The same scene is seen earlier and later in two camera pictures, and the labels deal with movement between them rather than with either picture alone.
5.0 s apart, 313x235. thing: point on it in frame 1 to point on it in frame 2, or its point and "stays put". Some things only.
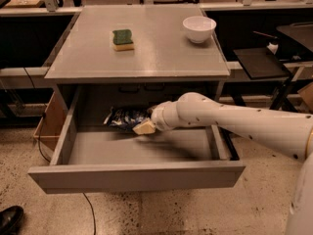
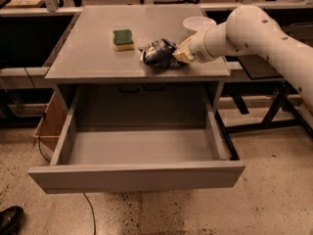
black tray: x=261 y=63 stays put
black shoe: x=11 y=219 stays put
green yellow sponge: x=122 y=40 stays put
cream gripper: x=159 y=117 to x=197 y=48
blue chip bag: x=126 y=118 to x=160 y=53
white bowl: x=199 y=28 stays put
